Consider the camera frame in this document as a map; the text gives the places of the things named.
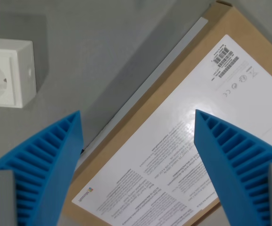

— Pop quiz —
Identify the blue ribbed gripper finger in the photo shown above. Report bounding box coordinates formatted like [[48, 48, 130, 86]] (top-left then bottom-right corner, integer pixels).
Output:
[[193, 109, 272, 226], [0, 110, 84, 226]]

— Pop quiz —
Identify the white printed box label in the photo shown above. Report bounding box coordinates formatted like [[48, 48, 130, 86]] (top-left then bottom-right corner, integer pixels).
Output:
[[71, 34, 272, 226]]

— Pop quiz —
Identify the brown cardboard box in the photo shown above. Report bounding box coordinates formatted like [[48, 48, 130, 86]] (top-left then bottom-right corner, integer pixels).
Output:
[[58, 1, 272, 226]]

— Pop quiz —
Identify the white wall socket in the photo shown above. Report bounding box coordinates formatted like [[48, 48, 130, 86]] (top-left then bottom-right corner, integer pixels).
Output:
[[0, 37, 37, 109]]

